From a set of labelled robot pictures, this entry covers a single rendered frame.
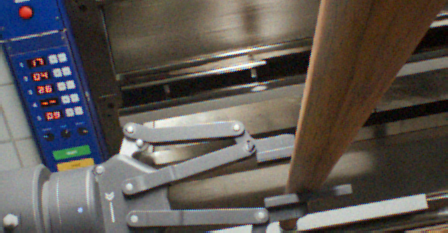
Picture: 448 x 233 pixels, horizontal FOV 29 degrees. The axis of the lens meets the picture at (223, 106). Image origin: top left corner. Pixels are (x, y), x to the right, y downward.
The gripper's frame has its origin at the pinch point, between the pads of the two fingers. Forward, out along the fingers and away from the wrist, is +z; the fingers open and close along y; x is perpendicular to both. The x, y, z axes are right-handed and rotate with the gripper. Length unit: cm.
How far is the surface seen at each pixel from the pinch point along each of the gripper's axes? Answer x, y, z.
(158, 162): -144, -22, -27
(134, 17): -119, -53, -24
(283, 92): -117, -29, 6
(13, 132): -134, -35, -59
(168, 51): -122, -44, -18
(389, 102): -150, -28, 34
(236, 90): -116, -31, -4
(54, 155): -135, -27, -50
